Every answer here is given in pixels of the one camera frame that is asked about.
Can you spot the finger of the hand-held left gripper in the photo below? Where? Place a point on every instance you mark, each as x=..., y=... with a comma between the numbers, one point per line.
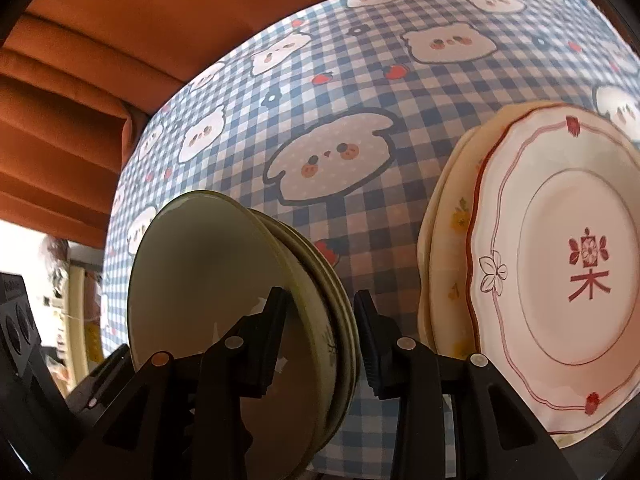
x=107, y=367

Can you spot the blue checkered printed tablecloth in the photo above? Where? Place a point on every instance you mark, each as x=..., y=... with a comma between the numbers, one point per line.
x=325, y=85

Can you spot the medium yellow floral plate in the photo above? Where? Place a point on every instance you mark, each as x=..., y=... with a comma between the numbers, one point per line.
x=450, y=270

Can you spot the small red patterned plate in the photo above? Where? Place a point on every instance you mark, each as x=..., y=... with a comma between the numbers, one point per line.
x=550, y=185

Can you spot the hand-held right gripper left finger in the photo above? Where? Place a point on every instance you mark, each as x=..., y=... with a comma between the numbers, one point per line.
x=272, y=340

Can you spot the large yellow floral plate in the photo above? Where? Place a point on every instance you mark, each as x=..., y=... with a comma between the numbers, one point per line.
x=422, y=270

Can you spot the cluttered wooden shelf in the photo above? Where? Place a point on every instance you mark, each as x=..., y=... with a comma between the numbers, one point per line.
x=75, y=285

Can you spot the orange curtain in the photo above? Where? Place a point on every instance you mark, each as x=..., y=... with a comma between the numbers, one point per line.
x=100, y=110

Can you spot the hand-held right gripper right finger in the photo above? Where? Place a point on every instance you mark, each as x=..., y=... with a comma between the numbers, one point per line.
x=367, y=340

